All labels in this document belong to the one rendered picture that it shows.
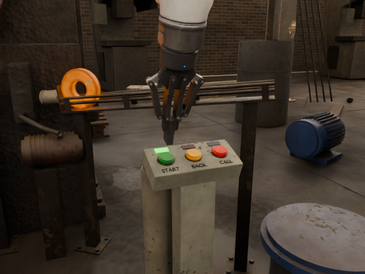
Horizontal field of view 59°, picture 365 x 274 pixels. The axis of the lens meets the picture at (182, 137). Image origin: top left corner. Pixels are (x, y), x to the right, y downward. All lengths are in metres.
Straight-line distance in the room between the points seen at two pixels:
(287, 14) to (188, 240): 4.41
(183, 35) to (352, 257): 0.60
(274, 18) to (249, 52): 1.89
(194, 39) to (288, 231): 0.52
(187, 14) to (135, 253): 1.12
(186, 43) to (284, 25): 4.44
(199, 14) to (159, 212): 0.60
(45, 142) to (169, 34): 0.84
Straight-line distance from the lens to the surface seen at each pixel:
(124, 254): 1.50
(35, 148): 1.32
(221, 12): 8.52
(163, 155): 0.80
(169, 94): 0.69
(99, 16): 5.51
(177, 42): 0.61
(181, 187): 0.81
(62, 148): 1.32
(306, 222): 0.93
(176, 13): 0.60
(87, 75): 1.28
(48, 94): 1.38
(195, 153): 0.83
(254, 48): 3.43
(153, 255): 1.08
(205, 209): 0.87
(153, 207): 0.99
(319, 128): 2.47
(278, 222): 0.91
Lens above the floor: 0.89
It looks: 17 degrees down
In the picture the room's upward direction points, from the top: straight up
